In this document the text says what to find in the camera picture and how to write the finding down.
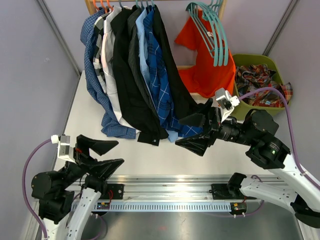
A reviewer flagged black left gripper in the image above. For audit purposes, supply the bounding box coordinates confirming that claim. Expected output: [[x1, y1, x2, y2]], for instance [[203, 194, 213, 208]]
[[59, 134, 125, 191]]

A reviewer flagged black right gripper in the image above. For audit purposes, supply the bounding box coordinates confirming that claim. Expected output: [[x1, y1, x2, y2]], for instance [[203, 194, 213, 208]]
[[175, 98, 256, 155]]

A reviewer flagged blue plaid shirt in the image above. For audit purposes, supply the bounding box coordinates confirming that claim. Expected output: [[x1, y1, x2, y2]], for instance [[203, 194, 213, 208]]
[[143, 9, 202, 142]]

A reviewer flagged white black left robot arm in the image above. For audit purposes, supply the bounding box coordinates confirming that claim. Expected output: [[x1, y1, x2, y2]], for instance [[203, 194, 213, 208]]
[[31, 134, 124, 240]]

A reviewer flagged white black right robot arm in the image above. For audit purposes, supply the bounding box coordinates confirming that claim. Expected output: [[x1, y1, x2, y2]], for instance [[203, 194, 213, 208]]
[[175, 99, 320, 229]]

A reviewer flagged light blue shirt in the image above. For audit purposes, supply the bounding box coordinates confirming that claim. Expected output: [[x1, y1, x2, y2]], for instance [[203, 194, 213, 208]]
[[135, 9, 176, 143]]

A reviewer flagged blue small check shirt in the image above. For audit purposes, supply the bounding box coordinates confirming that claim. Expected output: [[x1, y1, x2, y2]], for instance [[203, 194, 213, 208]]
[[80, 7, 136, 139]]

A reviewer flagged orange t-shirt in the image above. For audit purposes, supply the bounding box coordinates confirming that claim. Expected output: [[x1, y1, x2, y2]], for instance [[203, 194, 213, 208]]
[[174, 9, 236, 98]]

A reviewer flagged black long sleeve shirt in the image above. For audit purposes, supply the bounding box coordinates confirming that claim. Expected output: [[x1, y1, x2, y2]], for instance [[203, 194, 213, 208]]
[[110, 7, 168, 146]]

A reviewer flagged red plaid shirt in bin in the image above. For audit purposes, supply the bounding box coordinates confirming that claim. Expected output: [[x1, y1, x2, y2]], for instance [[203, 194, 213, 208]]
[[235, 64, 293, 108]]

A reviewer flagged teal empty hanger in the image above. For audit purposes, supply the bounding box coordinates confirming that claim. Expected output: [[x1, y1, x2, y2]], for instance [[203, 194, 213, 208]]
[[198, 0, 224, 67], [186, 1, 214, 60], [208, 0, 229, 67]]

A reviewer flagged dark grey striped shirt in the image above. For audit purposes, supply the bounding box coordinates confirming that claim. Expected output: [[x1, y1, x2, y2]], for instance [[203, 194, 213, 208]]
[[127, 6, 159, 121]]

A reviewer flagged black white checked shirt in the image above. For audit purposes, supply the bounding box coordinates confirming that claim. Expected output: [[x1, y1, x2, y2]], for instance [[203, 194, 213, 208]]
[[92, 13, 109, 94]]

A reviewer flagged green plastic bin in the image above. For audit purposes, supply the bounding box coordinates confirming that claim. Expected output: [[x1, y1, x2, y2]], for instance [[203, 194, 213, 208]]
[[232, 53, 286, 120]]

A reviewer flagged wooden clothes rack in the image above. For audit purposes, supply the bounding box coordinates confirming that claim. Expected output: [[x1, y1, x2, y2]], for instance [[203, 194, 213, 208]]
[[84, 0, 228, 97]]

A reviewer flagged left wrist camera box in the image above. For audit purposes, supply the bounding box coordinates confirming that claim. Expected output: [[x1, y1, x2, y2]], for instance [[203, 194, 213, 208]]
[[57, 135, 75, 163]]

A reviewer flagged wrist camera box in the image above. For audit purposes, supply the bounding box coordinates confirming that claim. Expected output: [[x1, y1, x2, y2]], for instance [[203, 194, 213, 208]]
[[57, 135, 75, 163], [214, 88, 240, 122]]

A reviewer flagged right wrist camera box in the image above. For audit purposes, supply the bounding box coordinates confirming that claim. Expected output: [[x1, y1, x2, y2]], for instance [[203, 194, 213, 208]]
[[214, 88, 240, 122]]

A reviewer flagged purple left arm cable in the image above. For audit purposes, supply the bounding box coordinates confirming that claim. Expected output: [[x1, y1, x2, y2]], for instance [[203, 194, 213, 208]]
[[22, 134, 60, 240]]

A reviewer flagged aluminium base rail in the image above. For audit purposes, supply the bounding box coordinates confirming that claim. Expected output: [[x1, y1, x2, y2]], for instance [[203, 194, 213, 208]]
[[92, 175, 297, 213]]

